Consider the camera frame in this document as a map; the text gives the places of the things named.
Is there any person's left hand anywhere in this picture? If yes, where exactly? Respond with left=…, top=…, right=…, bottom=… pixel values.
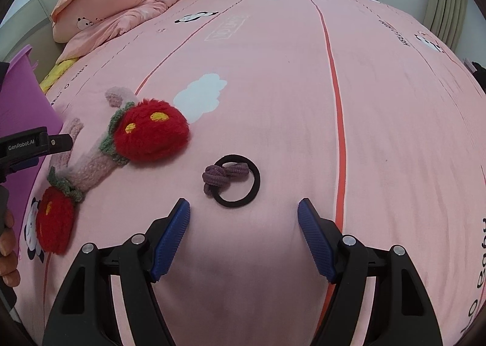
left=0, top=209, right=21, bottom=288

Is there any purple plastic basin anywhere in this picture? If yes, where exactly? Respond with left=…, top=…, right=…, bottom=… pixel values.
left=0, top=44, right=65, bottom=218

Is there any yellow pillow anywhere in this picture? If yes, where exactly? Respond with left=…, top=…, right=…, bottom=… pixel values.
left=39, top=58, right=78, bottom=94

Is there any pink strawberry plush headband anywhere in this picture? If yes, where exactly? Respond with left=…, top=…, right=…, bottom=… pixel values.
left=36, top=87, right=190, bottom=255

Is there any grey padded headboard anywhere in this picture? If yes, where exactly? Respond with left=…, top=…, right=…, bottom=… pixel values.
left=1, top=0, right=63, bottom=80

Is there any pink panda bed sheet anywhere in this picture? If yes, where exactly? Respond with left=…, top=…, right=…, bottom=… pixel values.
left=16, top=0, right=485, bottom=345

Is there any purple knot black hair tie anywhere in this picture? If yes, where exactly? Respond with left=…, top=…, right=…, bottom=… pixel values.
left=201, top=153, right=262, bottom=208

